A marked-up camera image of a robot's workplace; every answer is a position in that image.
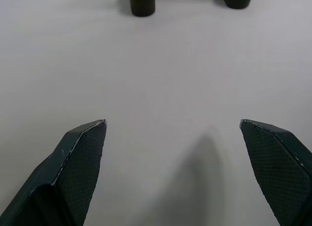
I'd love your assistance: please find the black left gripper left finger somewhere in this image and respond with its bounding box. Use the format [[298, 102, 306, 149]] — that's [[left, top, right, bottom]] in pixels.
[[0, 119, 108, 226]]

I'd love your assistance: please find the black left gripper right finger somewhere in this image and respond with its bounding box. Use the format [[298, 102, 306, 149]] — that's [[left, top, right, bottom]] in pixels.
[[239, 118, 312, 226]]

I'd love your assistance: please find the dark metal rack stand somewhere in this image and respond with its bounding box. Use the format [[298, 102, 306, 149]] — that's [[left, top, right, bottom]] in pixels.
[[120, 0, 254, 18]]

